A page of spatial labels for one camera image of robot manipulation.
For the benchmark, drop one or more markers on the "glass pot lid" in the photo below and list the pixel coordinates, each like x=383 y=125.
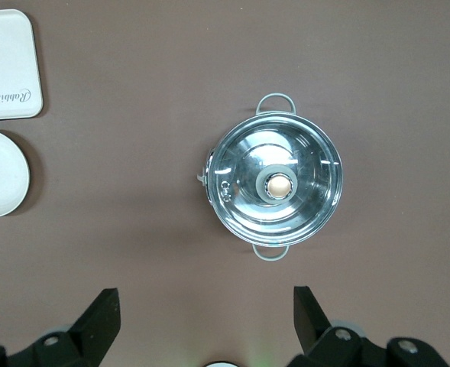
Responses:
x=247 y=160

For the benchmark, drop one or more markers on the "cream rabbit print tray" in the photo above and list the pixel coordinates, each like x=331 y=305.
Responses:
x=7 y=57

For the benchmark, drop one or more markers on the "grey electric cooking pot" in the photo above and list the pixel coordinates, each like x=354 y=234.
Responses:
x=209 y=168

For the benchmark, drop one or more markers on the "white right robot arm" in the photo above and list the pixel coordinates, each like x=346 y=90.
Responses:
x=222 y=364

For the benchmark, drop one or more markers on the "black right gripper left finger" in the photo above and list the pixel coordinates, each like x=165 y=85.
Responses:
x=83 y=336

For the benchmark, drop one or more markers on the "brown table cloth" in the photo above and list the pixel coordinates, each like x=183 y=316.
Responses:
x=133 y=191

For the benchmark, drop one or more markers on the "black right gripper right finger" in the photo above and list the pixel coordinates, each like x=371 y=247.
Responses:
x=324 y=344

